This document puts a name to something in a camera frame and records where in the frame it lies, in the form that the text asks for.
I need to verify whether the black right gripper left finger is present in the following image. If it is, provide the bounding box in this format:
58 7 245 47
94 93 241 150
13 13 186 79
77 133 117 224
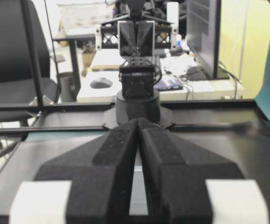
9 119 138 224

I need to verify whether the white black leader gripper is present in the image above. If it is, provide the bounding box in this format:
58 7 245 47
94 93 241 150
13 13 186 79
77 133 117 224
95 20 178 57

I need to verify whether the white cylinder bottle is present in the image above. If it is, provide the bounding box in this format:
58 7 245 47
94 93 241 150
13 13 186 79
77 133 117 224
166 2 179 24

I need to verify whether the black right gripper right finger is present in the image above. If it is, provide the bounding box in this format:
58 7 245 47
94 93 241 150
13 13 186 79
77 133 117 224
138 118 270 224

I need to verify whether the black computer mouse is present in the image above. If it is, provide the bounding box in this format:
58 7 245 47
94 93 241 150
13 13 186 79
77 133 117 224
90 77 113 89

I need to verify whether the black computer monitor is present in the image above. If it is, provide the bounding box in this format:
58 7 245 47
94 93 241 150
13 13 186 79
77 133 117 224
186 0 228 80

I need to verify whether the black office chair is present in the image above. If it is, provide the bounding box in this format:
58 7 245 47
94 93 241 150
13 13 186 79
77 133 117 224
0 0 57 126

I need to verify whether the black metal frame rail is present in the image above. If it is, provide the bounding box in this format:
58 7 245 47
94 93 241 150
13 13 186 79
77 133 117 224
0 103 115 136

